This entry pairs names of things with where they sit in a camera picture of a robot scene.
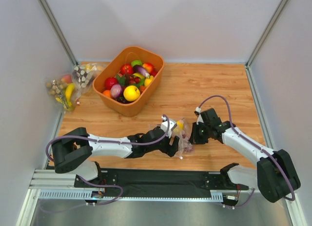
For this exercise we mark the purple fake fruit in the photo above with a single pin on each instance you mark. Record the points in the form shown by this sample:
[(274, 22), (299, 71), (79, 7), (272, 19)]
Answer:
[(116, 91)]

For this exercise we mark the yellow fake pear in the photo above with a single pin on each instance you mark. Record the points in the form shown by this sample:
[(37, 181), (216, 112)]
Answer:
[(179, 127)]

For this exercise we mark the red fake apple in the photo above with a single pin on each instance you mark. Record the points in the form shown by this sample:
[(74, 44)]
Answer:
[(110, 82), (126, 69)]

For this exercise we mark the yellow fake lemon in basket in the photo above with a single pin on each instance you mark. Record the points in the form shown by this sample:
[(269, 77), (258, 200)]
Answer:
[(148, 81)]

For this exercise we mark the purple fake eggplant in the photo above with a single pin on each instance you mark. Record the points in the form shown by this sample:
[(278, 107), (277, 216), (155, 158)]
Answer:
[(140, 69)]

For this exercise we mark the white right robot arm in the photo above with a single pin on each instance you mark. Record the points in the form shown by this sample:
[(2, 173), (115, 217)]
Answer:
[(274, 176)]

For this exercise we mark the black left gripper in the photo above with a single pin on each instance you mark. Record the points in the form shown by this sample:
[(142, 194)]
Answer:
[(171, 144)]

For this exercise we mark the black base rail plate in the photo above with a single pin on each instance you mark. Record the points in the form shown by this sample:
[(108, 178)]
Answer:
[(166, 183)]

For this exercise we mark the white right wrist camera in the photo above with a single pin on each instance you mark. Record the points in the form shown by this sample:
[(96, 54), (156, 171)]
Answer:
[(199, 117)]

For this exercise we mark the fake orange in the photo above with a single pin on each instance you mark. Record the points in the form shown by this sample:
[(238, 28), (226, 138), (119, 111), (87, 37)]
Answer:
[(107, 93)]

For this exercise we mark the red fake grape bunch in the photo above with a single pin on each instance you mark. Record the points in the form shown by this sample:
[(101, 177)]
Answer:
[(187, 146)]

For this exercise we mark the clear polka dot zip bag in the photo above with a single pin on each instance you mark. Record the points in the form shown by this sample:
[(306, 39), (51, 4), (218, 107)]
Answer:
[(156, 146)]

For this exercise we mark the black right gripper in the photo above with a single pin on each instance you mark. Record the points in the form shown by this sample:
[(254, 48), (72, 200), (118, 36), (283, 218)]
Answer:
[(195, 135)]

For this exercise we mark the red fake apple in basket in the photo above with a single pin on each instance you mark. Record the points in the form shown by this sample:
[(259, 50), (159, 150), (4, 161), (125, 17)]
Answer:
[(126, 69)]

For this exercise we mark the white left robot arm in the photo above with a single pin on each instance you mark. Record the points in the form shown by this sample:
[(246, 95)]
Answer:
[(71, 151)]

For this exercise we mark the clear bag with banana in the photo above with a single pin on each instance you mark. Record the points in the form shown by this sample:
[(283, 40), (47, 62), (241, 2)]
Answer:
[(63, 91)]

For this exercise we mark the yellow fake lemon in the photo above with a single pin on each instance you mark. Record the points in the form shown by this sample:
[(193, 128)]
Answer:
[(148, 81), (131, 93)]

